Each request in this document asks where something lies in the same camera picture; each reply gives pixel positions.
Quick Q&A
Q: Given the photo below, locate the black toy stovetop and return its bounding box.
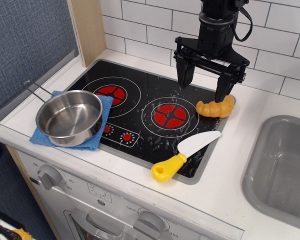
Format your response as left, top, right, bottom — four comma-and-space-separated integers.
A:
67, 59, 227, 179

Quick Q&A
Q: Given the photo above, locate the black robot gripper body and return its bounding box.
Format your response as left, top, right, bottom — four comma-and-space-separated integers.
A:
173, 17, 250, 84

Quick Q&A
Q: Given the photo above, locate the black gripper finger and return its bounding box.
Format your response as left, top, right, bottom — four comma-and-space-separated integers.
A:
176, 56, 195, 88
215, 68, 238, 103

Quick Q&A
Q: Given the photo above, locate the blue cloth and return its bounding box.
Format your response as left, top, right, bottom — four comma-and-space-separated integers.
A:
29, 90, 114, 152

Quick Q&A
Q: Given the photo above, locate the stainless steel pan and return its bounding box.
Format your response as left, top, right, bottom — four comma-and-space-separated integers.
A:
23, 80, 104, 148

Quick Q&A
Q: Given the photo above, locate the red stove knob right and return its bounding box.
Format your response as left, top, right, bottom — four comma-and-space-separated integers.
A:
122, 133, 132, 142

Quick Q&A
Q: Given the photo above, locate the yellow object bottom left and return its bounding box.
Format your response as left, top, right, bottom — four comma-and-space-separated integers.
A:
11, 228, 33, 240

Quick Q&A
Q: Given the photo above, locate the grey sink basin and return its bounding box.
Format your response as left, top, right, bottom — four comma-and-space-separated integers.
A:
242, 115, 300, 229

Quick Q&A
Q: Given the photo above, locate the grey oven knob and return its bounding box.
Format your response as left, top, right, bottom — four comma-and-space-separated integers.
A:
133, 211, 166, 240

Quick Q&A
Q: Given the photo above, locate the orange toy croissant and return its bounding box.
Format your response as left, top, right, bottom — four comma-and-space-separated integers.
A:
196, 95, 235, 118

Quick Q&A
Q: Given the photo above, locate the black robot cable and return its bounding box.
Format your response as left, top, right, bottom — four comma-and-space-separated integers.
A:
231, 6, 254, 43

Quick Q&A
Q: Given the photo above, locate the yellow handled white toy knife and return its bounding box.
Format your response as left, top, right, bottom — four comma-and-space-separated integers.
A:
151, 131, 221, 182

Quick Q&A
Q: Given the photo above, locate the red stove knob left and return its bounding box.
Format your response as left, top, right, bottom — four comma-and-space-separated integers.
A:
103, 125, 112, 134

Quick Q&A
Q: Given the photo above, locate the grey timer knob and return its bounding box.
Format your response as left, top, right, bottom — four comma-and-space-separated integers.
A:
37, 164, 63, 191

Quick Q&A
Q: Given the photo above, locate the white toy oven front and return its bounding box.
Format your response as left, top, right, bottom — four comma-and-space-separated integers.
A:
18, 151, 244, 240

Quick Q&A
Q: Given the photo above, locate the red stove knob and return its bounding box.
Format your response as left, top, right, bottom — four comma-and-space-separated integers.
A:
122, 133, 132, 142
103, 125, 112, 134

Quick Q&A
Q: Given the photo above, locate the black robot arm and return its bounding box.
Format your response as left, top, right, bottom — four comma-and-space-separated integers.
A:
174, 0, 252, 103

